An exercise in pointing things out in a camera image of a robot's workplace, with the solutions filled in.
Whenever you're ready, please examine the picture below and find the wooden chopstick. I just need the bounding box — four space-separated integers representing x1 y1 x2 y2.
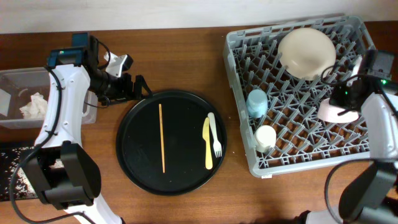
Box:
159 104 165 174

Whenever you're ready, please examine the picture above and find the pink small bowl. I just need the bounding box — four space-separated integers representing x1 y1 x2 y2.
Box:
317 98 359 123

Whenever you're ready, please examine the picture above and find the cream round plate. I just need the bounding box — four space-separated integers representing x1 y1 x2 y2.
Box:
278 28 336 80

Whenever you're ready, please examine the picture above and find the yellow plastic knife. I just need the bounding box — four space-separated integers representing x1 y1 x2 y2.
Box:
202 118 213 170

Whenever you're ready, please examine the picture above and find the light blue plastic cup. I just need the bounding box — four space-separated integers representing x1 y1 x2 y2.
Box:
246 89 268 118

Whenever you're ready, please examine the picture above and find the cream plastic cup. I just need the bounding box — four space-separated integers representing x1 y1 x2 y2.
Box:
254 125 277 153

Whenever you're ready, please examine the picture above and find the white plastic fork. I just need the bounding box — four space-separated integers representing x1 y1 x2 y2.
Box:
208 112 222 157

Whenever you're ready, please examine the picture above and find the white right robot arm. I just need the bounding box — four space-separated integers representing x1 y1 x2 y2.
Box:
295 50 397 223

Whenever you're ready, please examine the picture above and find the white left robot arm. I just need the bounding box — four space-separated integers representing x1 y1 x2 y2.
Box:
17 32 153 223

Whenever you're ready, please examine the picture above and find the grey dishwasher rack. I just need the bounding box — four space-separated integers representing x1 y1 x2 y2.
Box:
223 16 377 177

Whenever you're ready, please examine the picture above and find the clear plastic waste bin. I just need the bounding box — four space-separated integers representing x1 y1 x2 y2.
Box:
1 67 98 129

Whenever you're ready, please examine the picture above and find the black round tray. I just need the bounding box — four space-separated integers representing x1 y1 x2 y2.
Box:
116 90 228 196

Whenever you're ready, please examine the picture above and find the large crumpled white tissue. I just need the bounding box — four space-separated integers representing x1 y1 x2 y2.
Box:
19 93 48 119

